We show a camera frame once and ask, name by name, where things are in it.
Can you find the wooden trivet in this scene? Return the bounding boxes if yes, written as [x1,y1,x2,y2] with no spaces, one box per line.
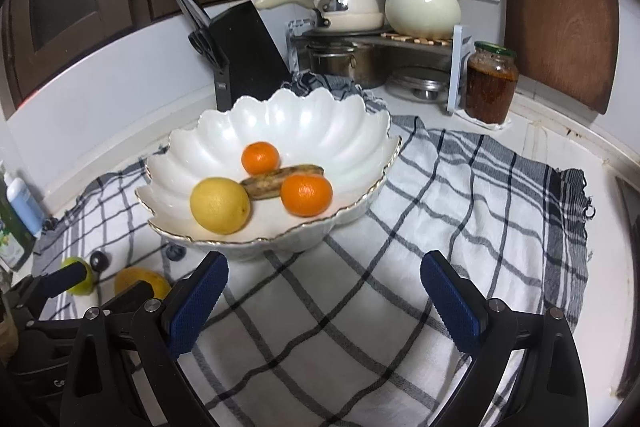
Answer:
[380,32,453,51]

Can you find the white scalloped bowl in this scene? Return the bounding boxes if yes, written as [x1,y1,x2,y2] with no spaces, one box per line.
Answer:
[135,87,402,255]

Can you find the blue pump bottle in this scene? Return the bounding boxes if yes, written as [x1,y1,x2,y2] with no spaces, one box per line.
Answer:
[4,174,45,238]

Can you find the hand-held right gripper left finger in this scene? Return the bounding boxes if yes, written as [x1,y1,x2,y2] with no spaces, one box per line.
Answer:
[60,251,230,427]

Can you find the spotted banana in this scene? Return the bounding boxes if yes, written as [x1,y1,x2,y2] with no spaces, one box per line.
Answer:
[240,164,325,200]

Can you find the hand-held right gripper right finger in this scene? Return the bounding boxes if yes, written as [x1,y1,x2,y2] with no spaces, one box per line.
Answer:
[420,251,590,427]

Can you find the white saucepan cream handle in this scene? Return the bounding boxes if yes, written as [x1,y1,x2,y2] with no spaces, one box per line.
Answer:
[255,0,386,32]

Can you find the black knife block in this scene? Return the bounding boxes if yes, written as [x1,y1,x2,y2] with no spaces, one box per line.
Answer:
[207,0,291,112]

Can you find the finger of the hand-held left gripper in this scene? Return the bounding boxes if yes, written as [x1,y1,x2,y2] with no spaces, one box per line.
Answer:
[100,281,155,323]
[7,263,87,323]

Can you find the yellow mango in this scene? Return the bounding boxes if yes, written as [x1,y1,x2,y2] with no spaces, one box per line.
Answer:
[114,268,173,303]

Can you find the green apple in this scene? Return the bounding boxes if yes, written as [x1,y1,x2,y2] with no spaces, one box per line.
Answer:
[60,257,96,297]

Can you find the green dish soap bottle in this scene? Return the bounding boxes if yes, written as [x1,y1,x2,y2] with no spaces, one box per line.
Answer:
[0,197,36,272]

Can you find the glass jar brown paste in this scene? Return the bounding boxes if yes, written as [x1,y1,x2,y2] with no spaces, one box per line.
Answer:
[465,41,520,125]

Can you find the steel pan lid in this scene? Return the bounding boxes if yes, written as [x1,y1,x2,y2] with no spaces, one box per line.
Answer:
[385,67,453,102]

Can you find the large steel stockpot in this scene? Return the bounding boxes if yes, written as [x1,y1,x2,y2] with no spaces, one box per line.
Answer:
[306,42,386,90]

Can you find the black kitchen scissors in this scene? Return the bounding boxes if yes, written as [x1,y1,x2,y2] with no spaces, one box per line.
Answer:
[188,29,226,72]

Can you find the cream ceramic casserole pot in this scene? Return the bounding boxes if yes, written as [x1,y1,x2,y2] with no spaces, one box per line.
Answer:
[384,0,462,38]

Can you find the black gas stove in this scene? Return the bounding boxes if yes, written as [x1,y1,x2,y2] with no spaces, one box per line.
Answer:
[615,177,640,400]

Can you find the white coaster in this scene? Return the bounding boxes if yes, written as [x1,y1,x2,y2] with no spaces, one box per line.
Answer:
[457,109,512,131]

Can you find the brown wooden cutting board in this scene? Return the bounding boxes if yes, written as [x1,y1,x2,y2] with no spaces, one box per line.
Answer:
[498,0,621,115]

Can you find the white counter shelf rack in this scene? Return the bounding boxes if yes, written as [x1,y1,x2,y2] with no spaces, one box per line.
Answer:
[287,19,473,115]

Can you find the black white checked cloth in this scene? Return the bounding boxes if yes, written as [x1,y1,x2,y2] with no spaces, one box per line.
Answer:
[32,74,596,427]

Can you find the yellow lemon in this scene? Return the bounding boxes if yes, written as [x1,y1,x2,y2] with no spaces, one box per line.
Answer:
[190,177,252,236]

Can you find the orange mandarin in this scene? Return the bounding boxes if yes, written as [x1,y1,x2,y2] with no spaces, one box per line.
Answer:
[280,173,334,218]
[241,142,281,176]

